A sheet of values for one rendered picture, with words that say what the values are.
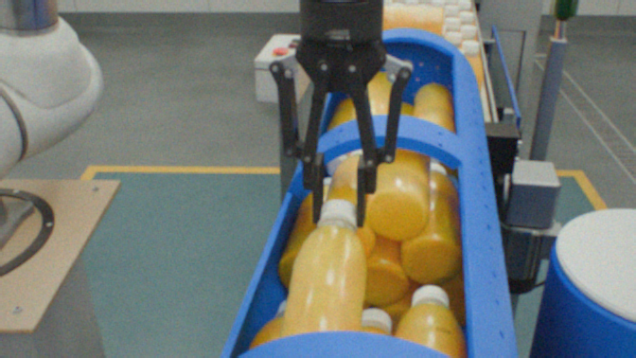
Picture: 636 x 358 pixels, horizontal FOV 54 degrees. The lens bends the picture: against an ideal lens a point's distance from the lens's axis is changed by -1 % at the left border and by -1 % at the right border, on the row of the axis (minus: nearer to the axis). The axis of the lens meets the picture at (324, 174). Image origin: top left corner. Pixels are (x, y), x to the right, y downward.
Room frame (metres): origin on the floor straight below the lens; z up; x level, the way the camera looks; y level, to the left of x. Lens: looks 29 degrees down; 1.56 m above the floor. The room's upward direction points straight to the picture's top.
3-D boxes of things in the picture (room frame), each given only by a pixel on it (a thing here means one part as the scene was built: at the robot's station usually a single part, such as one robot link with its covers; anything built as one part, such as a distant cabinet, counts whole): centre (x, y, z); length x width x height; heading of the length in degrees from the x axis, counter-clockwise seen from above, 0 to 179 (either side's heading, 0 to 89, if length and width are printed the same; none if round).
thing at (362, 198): (0.56, -0.04, 1.23); 0.03 x 0.01 x 0.07; 171
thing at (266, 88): (1.45, 0.09, 1.05); 0.20 x 0.10 x 0.10; 171
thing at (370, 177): (0.56, -0.06, 1.26); 0.03 x 0.01 x 0.05; 81
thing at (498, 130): (1.22, -0.37, 0.95); 0.10 x 0.07 x 0.10; 81
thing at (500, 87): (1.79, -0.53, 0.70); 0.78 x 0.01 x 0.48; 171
